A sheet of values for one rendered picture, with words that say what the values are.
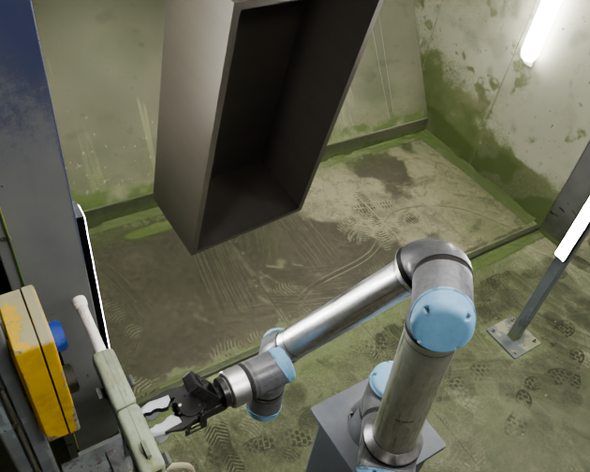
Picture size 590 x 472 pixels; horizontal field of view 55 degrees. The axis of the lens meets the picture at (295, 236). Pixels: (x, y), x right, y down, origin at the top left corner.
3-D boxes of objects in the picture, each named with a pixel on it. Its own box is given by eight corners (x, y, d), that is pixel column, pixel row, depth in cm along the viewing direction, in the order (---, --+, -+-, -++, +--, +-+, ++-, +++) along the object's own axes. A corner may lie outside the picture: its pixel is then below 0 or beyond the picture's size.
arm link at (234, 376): (254, 388, 126) (233, 355, 131) (234, 397, 123) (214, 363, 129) (251, 408, 132) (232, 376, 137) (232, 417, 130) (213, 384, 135)
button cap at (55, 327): (62, 331, 91) (47, 337, 90) (56, 312, 88) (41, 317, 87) (70, 355, 88) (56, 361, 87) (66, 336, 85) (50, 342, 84)
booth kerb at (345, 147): (37, 243, 293) (33, 226, 284) (36, 242, 294) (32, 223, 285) (424, 133, 414) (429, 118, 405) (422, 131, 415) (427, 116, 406)
